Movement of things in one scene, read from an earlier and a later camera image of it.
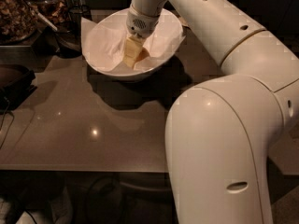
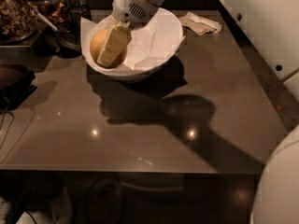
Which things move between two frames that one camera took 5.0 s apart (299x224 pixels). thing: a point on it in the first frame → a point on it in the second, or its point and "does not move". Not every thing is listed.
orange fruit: x=144 y=54 → x=97 y=43
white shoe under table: x=59 y=212 does not move
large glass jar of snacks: x=19 y=21 does not move
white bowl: x=105 y=36 does not move
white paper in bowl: x=103 y=41 does not move
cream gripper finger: x=133 y=48 → x=119 y=38
